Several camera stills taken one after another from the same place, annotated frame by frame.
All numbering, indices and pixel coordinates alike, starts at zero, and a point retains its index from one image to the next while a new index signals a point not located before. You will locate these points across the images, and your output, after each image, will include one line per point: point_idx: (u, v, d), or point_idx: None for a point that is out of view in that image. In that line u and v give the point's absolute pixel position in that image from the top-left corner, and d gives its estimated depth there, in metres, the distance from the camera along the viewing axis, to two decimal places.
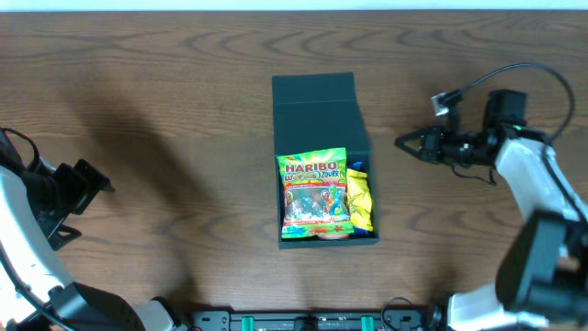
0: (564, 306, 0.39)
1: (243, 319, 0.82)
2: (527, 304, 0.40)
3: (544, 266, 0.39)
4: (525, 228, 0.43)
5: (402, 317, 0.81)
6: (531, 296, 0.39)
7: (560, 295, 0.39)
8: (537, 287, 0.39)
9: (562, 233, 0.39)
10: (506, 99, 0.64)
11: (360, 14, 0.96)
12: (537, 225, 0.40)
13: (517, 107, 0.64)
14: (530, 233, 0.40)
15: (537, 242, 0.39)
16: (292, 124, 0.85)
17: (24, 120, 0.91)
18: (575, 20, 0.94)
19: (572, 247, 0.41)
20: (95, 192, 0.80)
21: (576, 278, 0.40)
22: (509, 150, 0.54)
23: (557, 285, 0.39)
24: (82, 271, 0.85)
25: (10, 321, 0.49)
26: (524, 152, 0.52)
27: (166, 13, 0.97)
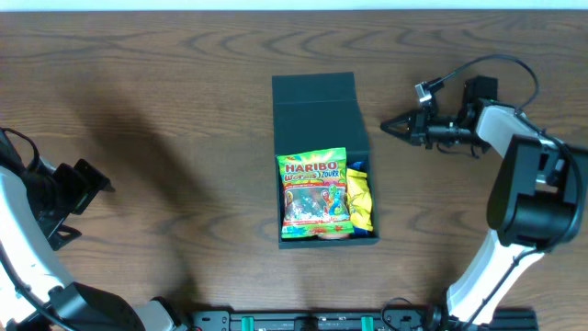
0: (546, 223, 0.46)
1: (243, 319, 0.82)
2: (514, 224, 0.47)
3: (528, 183, 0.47)
4: (506, 155, 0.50)
5: (402, 317, 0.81)
6: (517, 215, 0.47)
7: (542, 214, 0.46)
8: (521, 206, 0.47)
9: (538, 154, 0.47)
10: (480, 85, 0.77)
11: (360, 14, 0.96)
12: (516, 148, 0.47)
13: (489, 89, 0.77)
14: (511, 158, 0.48)
15: (517, 162, 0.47)
16: (293, 125, 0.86)
17: (24, 120, 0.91)
18: (575, 20, 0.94)
19: (549, 173, 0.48)
20: (95, 192, 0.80)
21: (554, 199, 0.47)
22: (486, 116, 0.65)
23: (537, 202, 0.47)
24: (82, 271, 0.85)
25: (10, 321, 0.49)
26: (493, 112, 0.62)
27: (165, 13, 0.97)
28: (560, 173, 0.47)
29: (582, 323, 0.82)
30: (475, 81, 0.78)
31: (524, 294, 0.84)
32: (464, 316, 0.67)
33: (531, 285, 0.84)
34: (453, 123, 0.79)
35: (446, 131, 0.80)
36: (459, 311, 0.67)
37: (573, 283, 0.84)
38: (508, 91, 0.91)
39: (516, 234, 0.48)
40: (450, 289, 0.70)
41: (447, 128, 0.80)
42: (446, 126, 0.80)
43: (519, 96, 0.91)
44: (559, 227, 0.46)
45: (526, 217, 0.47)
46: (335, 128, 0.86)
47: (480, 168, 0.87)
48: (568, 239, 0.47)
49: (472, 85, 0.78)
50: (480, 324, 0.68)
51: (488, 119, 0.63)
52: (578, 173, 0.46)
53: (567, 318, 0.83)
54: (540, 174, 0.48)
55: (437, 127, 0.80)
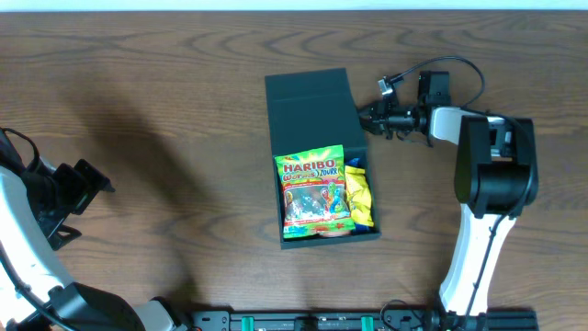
0: (506, 186, 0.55)
1: (243, 319, 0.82)
2: (481, 194, 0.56)
3: (483, 154, 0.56)
4: (463, 136, 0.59)
5: (402, 317, 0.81)
6: (482, 185, 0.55)
7: (502, 181, 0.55)
8: (483, 176, 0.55)
9: (488, 129, 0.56)
10: (434, 78, 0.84)
11: (360, 13, 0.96)
12: (468, 126, 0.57)
13: (441, 86, 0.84)
14: (467, 135, 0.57)
15: (472, 138, 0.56)
16: (287, 124, 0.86)
17: (24, 120, 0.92)
18: (577, 20, 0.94)
19: (502, 145, 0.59)
20: (95, 192, 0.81)
21: (511, 165, 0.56)
22: (436, 116, 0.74)
23: (496, 171, 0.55)
24: (83, 270, 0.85)
25: (11, 321, 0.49)
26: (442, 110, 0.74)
27: (165, 13, 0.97)
28: (510, 143, 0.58)
29: (581, 322, 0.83)
30: (427, 76, 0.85)
31: (523, 294, 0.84)
32: (462, 309, 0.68)
33: (531, 285, 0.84)
34: (410, 112, 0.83)
35: (404, 119, 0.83)
36: (455, 304, 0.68)
37: (573, 283, 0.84)
38: (508, 92, 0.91)
39: (485, 204, 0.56)
40: (441, 287, 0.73)
41: (406, 116, 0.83)
42: (403, 116, 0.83)
43: (519, 96, 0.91)
44: (517, 187, 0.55)
45: (489, 185, 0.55)
46: (333, 126, 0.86)
47: None
48: (529, 199, 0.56)
49: (425, 80, 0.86)
50: (476, 314, 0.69)
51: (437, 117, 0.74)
52: (525, 139, 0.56)
53: (567, 317, 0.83)
54: (494, 147, 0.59)
55: (397, 117, 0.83)
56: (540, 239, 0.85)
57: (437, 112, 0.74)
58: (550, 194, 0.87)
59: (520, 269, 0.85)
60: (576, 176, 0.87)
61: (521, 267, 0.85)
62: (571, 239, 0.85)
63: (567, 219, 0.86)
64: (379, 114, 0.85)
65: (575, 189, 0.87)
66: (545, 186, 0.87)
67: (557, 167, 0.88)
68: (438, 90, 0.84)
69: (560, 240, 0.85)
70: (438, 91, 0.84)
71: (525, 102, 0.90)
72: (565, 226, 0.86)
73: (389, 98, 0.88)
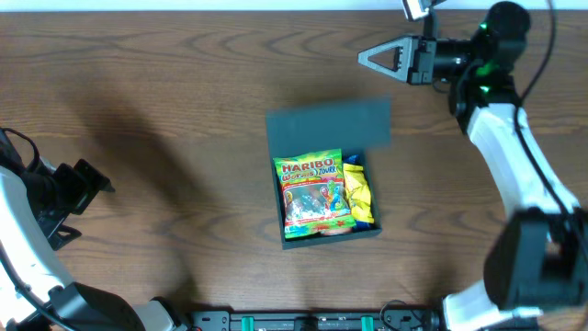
0: (553, 296, 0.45)
1: (243, 319, 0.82)
2: (518, 301, 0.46)
3: (530, 267, 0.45)
4: (508, 228, 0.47)
5: (401, 317, 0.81)
6: (520, 291, 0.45)
7: (548, 291, 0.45)
8: (524, 284, 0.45)
9: (545, 233, 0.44)
10: (508, 43, 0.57)
11: (360, 14, 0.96)
12: (520, 230, 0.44)
13: (511, 55, 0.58)
14: (514, 236, 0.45)
15: (522, 246, 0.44)
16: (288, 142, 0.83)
17: (24, 120, 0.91)
18: (575, 21, 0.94)
19: (555, 233, 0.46)
20: (95, 192, 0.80)
21: (561, 265, 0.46)
22: (479, 119, 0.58)
23: (543, 279, 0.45)
24: (82, 271, 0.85)
25: (10, 321, 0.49)
26: (491, 111, 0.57)
27: (166, 13, 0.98)
28: (568, 234, 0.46)
29: None
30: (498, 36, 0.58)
31: None
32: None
33: None
34: (460, 59, 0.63)
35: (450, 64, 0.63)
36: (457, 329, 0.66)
37: None
38: None
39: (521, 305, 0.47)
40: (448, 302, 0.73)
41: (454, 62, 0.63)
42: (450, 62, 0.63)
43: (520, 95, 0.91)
44: (566, 297, 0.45)
45: (530, 293, 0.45)
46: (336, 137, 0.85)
47: (478, 168, 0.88)
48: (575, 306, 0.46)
49: (492, 41, 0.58)
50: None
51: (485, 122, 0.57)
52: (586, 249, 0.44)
53: None
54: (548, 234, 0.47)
55: (444, 59, 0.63)
56: None
57: (488, 107, 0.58)
58: None
59: None
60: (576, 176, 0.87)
61: None
62: None
63: None
64: (412, 69, 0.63)
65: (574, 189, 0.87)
66: None
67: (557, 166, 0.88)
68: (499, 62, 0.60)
69: None
70: (499, 64, 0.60)
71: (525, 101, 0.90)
72: None
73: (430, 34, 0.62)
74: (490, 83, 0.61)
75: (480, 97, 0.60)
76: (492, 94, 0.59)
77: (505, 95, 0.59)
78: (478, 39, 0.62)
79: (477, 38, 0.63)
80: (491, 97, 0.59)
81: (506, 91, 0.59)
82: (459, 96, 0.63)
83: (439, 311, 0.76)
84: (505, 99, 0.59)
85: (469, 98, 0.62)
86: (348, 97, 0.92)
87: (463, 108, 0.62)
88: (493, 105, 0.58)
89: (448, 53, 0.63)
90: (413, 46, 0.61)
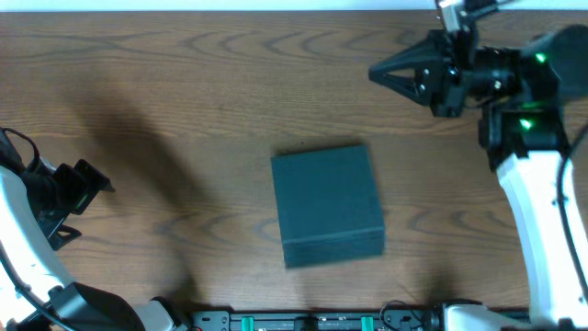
0: None
1: (243, 319, 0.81)
2: None
3: None
4: None
5: (401, 317, 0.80)
6: None
7: None
8: None
9: None
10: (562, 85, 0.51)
11: (359, 14, 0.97)
12: None
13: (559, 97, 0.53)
14: None
15: None
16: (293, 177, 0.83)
17: (23, 119, 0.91)
18: None
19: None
20: (95, 192, 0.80)
21: None
22: (514, 169, 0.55)
23: None
24: (82, 271, 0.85)
25: (11, 321, 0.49)
26: (533, 171, 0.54)
27: (167, 14, 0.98)
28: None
29: None
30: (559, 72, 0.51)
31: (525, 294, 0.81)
32: None
33: None
34: (499, 82, 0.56)
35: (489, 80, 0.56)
36: None
37: None
38: None
39: None
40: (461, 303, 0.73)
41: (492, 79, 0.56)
42: (486, 82, 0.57)
43: None
44: None
45: None
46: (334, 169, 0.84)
47: (478, 168, 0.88)
48: None
49: (549, 79, 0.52)
50: None
51: (523, 182, 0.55)
52: None
53: None
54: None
55: (480, 75, 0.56)
56: None
57: (528, 158, 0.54)
58: None
59: None
60: None
61: None
62: None
63: None
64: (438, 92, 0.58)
65: None
66: None
67: None
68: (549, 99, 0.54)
69: None
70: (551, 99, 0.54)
71: None
72: None
73: (458, 51, 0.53)
74: (534, 118, 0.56)
75: (517, 138, 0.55)
76: (534, 134, 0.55)
77: (548, 135, 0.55)
78: (514, 64, 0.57)
79: (523, 60, 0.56)
80: (527, 139, 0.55)
81: (548, 129, 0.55)
82: (496, 128, 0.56)
83: (439, 312, 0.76)
84: (544, 141, 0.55)
85: (507, 135, 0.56)
86: (348, 97, 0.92)
87: (495, 142, 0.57)
88: (530, 148, 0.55)
89: (485, 68, 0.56)
90: (440, 70, 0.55)
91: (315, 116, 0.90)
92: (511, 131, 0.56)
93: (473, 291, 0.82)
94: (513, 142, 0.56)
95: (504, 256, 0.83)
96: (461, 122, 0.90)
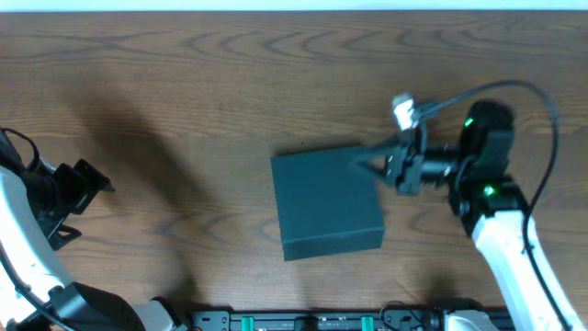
0: None
1: (243, 319, 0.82)
2: None
3: None
4: None
5: (402, 317, 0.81)
6: None
7: None
8: None
9: None
10: (491, 140, 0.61)
11: (359, 14, 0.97)
12: None
13: (498, 150, 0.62)
14: None
15: None
16: (291, 177, 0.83)
17: (23, 119, 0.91)
18: (574, 21, 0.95)
19: None
20: (94, 192, 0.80)
21: None
22: (486, 227, 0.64)
23: None
24: (82, 271, 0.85)
25: (10, 322, 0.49)
26: (498, 228, 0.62)
27: (167, 14, 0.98)
28: None
29: None
30: (483, 131, 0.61)
31: None
32: None
33: None
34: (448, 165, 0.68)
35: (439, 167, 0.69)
36: None
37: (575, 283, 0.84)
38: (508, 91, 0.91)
39: None
40: (469, 313, 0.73)
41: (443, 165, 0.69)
42: (440, 165, 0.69)
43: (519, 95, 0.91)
44: None
45: None
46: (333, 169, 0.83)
47: None
48: None
49: (480, 135, 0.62)
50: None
51: (493, 239, 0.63)
52: None
53: None
54: None
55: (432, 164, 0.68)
56: (541, 239, 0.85)
57: (493, 217, 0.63)
58: (549, 194, 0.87)
59: None
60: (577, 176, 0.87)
61: None
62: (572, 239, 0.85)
63: (568, 219, 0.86)
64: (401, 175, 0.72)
65: (575, 188, 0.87)
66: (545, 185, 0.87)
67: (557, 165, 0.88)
68: (495, 153, 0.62)
69: (560, 240, 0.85)
70: (495, 154, 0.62)
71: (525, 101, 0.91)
72: (566, 226, 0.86)
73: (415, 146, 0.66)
74: (493, 186, 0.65)
75: (482, 203, 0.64)
76: (498, 199, 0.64)
77: (509, 199, 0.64)
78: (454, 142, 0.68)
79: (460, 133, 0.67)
80: (492, 203, 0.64)
81: (510, 195, 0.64)
82: (461, 197, 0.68)
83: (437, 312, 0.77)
84: (508, 203, 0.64)
85: (474, 200, 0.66)
86: (348, 97, 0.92)
87: (465, 211, 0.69)
88: (496, 210, 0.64)
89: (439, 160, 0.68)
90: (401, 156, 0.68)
91: (315, 116, 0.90)
92: (478, 197, 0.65)
93: (472, 291, 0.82)
94: (480, 207, 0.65)
95: None
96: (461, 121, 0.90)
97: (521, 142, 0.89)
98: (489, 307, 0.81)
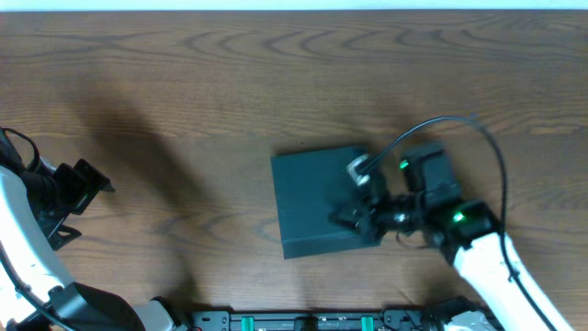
0: None
1: (243, 319, 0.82)
2: None
3: None
4: None
5: (401, 317, 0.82)
6: None
7: None
8: None
9: None
10: (425, 173, 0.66)
11: (360, 14, 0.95)
12: None
13: (439, 177, 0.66)
14: None
15: None
16: (292, 178, 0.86)
17: (24, 120, 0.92)
18: (575, 20, 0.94)
19: None
20: (95, 192, 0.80)
21: None
22: (463, 259, 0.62)
23: None
24: (83, 270, 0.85)
25: (10, 321, 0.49)
26: (481, 259, 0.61)
27: (166, 13, 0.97)
28: None
29: (581, 321, 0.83)
30: (417, 165, 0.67)
31: None
32: None
33: None
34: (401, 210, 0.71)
35: (396, 217, 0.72)
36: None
37: (573, 283, 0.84)
38: (508, 92, 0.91)
39: None
40: (465, 320, 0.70)
41: (398, 215, 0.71)
42: (395, 215, 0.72)
43: (519, 95, 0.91)
44: None
45: None
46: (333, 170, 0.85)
47: (479, 168, 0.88)
48: None
49: (417, 171, 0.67)
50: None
51: (477, 270, 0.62)
52: None
53: (568, 318, 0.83)
54: None
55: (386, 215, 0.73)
56: (540, 240, 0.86)
57: (471, 247, 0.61)
58: (549, 194, 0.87)
59: None
60: (577, 176, 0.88)
61: None
62: (571, 239, 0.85)
63: (568, 219, 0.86)
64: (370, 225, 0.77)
65: (575, 188, 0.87)
66: (545, 186, 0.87)
67: (557, 165, 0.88)
68: (439, 183, 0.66)
69: (559, 240, 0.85)
70: (439, 182, 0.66)
71: (525, 102, 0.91)
72: (566, 226, 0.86)
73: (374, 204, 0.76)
74: (461, 211, 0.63)
75: (456, 232, 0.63)
76: (467, 224, 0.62)
77: (480, 219, 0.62)
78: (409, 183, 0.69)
79: (412, 174, 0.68)
80: (465, 230, 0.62)
81: (480, 215, 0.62)
82: (433, 230, 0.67)
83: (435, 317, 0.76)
84: (480, 224, 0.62)
85: (448, 233, 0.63)
86: (348, 97, 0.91)
87: (441, 242, 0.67)
88: (471, 237, 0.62)
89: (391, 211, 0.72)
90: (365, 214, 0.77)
91: (315, 116, 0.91)
92: (448, 227, 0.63)
93: (470, 291, 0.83)
94: (456, 238, 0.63)
95: None
96: (462, 122, 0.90)
97: (521, 142, 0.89)
98: (487, 307, 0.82)
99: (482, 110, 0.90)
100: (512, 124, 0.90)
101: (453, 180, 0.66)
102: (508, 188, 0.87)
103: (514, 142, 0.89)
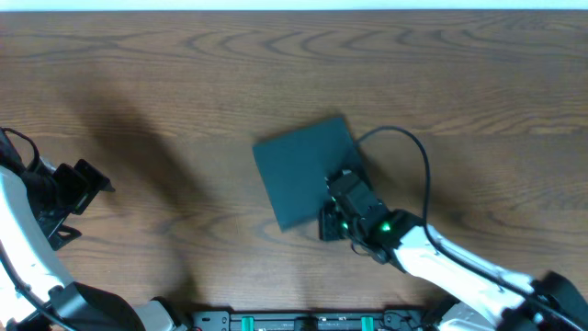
0: None
1: (243, 319, 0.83)
2: None
3: None
4: None
5: (401, 317, 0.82)
6: None
7: None
8: None
9: None
10: (353, 199, 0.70)
11: (360, 14, 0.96)
12: None
13: (364, 200, 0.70)
14: None
15: None
16: (277, 163, 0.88)
17: (24, 119, 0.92)
18: (576, 20, 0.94)
19: None
20: (95, 192, 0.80)
21: None
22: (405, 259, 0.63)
23: None
24: (83, 270, 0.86)
25: (11, 321, 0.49)
26: (410, 250, 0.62)
27: (165, 13, 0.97)
28: None
29: None
30: (344, 196, 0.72)
31: None
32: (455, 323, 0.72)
33: None
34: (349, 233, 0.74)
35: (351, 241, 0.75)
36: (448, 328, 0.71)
37: (573, 283, 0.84)
38: (508, 92, 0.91)
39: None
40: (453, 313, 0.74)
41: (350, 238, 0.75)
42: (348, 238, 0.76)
43: (519, 95, 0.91)
44: None
45: None
46: (317, 151, 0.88)
47: (478, 168, 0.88)
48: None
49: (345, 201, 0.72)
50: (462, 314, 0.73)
51: (412, 264, 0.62)
52: None
53: None
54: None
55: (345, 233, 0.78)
56: (540, 239, 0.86)
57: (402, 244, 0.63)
58: (550, 194, 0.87)
59: (518, 269, 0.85)
60: (577, 176, 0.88)
61: (520, 267, 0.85)
62: (571, 239, 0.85)
63: (568, 219, 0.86)
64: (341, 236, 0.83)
65: (575, 189, 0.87)
66: (545, 185, 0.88)
67: (556, 166, 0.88)
68: (367, 204, 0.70)
69: (559, 240, 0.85)
70: (367, 204, 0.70)
71: (525, 102, 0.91)
72: (566, 226, 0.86)
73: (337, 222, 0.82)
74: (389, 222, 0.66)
75: (388, 237, 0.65)
76: (396, 233, 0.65)
77: (403, 222, 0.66)
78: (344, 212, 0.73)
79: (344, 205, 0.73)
80: (395, 234, 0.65)
81: (403, 222, 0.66)
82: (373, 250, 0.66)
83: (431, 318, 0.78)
84: (406, 226, 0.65)
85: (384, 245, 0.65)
86: (348, 97, 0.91)
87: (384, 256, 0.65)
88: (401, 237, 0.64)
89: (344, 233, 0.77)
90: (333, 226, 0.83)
91: (315, 116, 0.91)
92: (381, 240, 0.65)
93: None
94: (390, 245, 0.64)
95: (499, 256, 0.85)
96: (462, 122, 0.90)
97: (521, 142, 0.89)
98: None
99: (482, 110, 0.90)
100: (512, 124, 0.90)
101: (377, 199, 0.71)
102: (507, 188, 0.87)
103: (514, 142, 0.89)
